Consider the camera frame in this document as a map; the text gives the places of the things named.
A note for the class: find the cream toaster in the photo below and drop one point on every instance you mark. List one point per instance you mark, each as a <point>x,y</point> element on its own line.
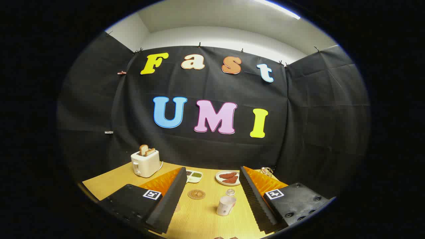
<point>144,164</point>

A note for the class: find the clear juice bottle white label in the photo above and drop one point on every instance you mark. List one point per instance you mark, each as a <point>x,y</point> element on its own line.
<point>225,204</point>

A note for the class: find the wooden table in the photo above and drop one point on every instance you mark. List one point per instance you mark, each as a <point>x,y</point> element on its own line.
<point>199,220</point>

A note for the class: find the red meat patty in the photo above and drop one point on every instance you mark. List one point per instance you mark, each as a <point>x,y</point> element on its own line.
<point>231,180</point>
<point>227,175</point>

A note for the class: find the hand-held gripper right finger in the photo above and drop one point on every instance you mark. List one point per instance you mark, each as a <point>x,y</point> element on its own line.
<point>254,199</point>

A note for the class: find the toast slice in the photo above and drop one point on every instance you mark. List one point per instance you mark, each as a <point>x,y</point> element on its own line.
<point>143,150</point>
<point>150,152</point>

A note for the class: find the white divided dish with grains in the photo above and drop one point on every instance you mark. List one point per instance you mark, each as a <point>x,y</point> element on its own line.
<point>195,176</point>

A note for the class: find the black backdrop cloth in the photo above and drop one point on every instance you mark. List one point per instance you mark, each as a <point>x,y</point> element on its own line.
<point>232,89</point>

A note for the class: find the round cork coaster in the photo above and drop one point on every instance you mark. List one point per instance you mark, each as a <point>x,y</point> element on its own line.
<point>196,194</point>

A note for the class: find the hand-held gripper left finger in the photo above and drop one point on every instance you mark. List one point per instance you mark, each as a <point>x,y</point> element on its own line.
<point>169,202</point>

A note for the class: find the white round plate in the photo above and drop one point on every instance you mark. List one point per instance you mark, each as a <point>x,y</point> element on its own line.
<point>219,180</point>

